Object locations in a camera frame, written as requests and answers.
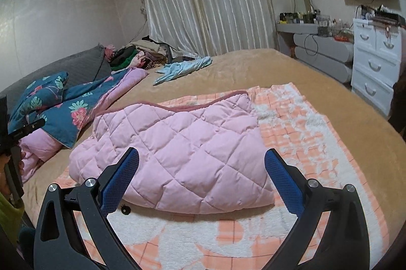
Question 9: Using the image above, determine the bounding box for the pink quilted jacket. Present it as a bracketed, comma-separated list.
[69, 91, 275, 214]

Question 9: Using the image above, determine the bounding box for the pile of clothes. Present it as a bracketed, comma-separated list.
[104, 36, 200, 73]

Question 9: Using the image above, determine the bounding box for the person left hand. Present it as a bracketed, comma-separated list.
[1, 154, 23, 200]

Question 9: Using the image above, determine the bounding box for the blue floral pillow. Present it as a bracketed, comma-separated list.
[8, 71, 69, 132]

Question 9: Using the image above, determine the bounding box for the blue floral pink quilt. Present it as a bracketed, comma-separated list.
[20, 68, 147, 182]

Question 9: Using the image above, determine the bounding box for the grey headboard cushion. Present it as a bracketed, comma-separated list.
[1, 44, 111, 114]

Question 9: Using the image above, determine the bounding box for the tan bed cover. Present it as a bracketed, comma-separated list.
[22, 48, 406, 226]

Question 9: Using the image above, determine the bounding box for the light blue garment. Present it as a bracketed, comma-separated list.
[154, 56, 213, 86]

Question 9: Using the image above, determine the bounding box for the white drawer chest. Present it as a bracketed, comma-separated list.
[351, 19, 405, 117]

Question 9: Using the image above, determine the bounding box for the grey vanity table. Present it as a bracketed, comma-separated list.
[276, 23, 354, 84]

